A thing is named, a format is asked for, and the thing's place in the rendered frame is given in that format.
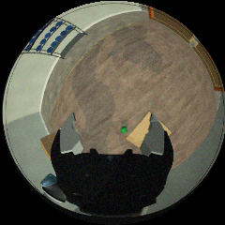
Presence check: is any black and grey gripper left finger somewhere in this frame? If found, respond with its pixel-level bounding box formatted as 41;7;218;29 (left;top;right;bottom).
51;112;83;184

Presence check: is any tan mat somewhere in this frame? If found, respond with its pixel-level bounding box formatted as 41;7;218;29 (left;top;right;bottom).
126;112;171;148

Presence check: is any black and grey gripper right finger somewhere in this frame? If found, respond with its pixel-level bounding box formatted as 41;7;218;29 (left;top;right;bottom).
140;113;173;186

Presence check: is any green die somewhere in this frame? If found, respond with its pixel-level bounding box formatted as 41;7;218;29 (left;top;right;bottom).
120;126;128;133

